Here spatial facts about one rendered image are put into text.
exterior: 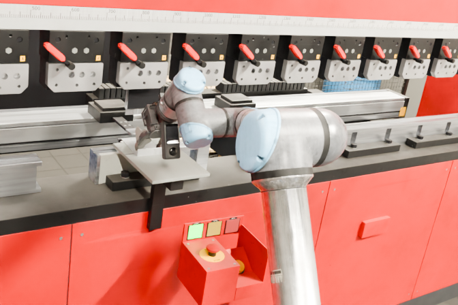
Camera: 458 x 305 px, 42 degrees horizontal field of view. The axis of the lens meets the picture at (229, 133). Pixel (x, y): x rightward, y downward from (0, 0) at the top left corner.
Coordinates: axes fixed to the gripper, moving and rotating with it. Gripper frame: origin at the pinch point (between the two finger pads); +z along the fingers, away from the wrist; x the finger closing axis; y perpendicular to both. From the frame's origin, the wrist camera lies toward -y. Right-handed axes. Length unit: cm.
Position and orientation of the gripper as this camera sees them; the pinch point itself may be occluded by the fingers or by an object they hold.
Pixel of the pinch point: (148, 149)
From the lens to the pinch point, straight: 174.0
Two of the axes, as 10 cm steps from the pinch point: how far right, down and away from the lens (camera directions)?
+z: -4.3, 4.7, 7.7
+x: -8.6, 0.6, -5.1
